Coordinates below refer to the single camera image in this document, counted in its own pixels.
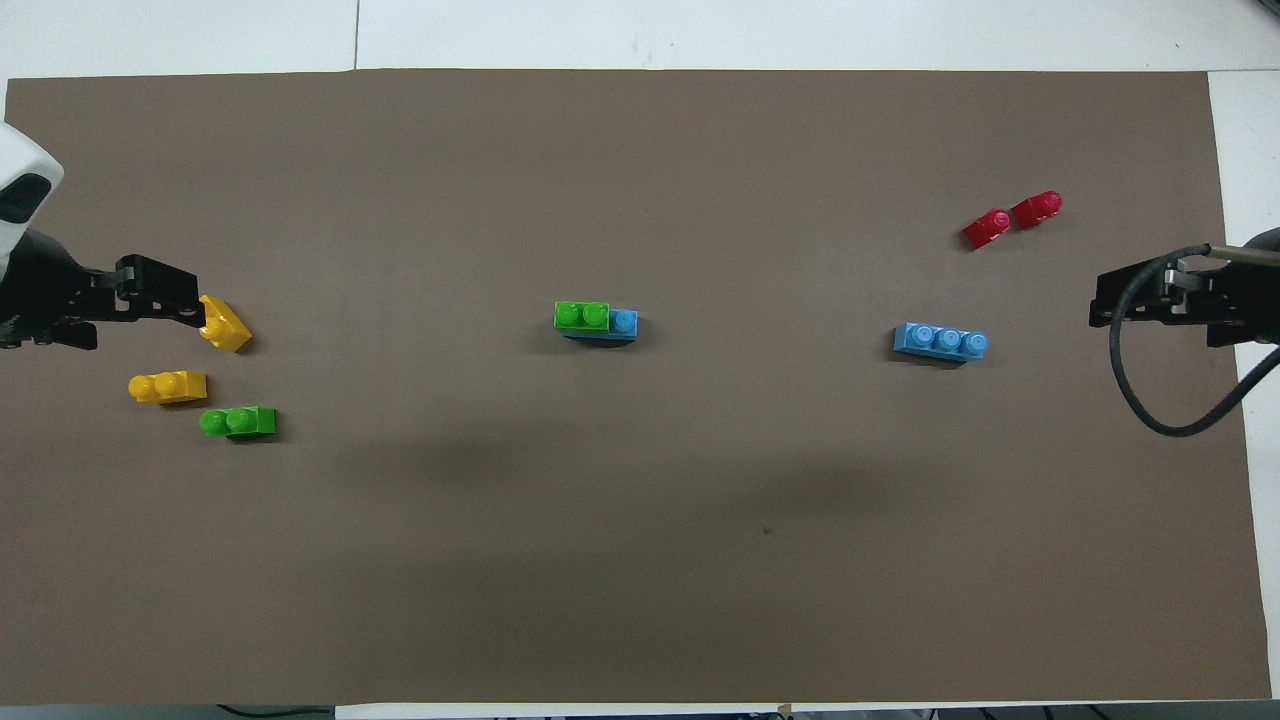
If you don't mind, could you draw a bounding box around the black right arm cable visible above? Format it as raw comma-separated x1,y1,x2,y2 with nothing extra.
1108,243,1280,438

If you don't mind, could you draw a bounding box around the yellow two-stud toy block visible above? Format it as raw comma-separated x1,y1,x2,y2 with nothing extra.
198,294,253,354
128,370,208,405

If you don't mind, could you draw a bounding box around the blue three-stud toy block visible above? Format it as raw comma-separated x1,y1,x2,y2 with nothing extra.
893,321,990,363
563,308,640,346

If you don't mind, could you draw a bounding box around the brown paper table mat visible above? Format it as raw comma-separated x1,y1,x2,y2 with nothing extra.
0,68,1273,707

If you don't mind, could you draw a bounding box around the black cable below table edge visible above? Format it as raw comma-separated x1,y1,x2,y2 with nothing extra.
215,704,336,720

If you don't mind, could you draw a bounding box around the green two-stud toy block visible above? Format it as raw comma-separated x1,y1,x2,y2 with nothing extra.
553,300,611,332
198,405,277,439

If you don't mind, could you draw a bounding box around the red one-stud toy block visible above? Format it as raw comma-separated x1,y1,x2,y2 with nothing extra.
962,208,1014,251
1012,190,1064,230

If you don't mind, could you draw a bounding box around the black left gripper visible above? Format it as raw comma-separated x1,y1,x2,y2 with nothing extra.
0,228,207,351

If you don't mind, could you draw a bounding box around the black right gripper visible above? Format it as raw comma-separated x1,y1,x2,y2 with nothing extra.
1088,228,1280,349

